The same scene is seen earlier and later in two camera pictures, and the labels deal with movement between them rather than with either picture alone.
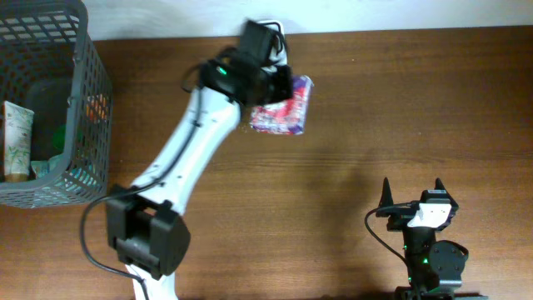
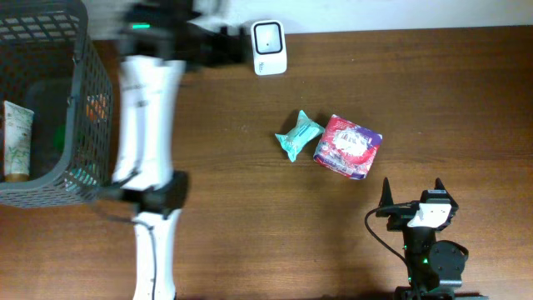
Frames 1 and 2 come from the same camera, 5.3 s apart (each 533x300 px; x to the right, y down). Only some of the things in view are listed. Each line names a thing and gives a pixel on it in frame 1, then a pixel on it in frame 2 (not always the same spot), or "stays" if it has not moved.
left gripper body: [268, 86] → [218, 50]
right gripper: [401, 221] stays
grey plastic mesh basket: [48, 59] stays
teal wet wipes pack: [54, 166] → [301, 137]
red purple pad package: [286, 116] → [346, 148]
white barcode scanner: [278, 52] stays
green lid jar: [59, 138] stays
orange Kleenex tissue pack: [96, 107] stays
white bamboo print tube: [17, 142] stays
